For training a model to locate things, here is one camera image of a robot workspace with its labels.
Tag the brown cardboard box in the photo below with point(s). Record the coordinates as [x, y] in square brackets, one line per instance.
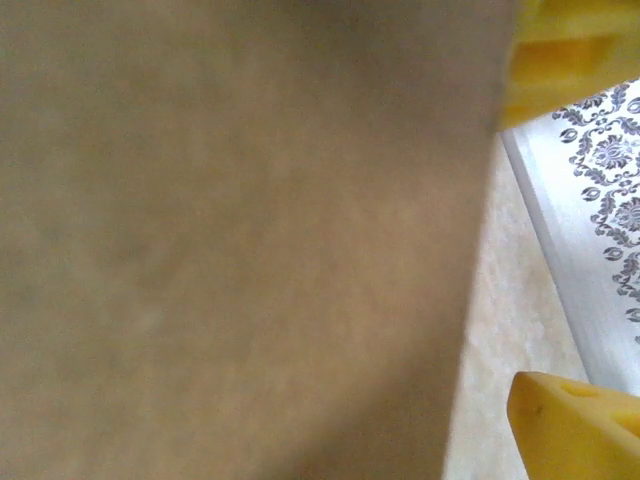
[225, 225]

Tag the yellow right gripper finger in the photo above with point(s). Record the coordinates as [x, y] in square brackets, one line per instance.
[565, 60]
[570, 430]

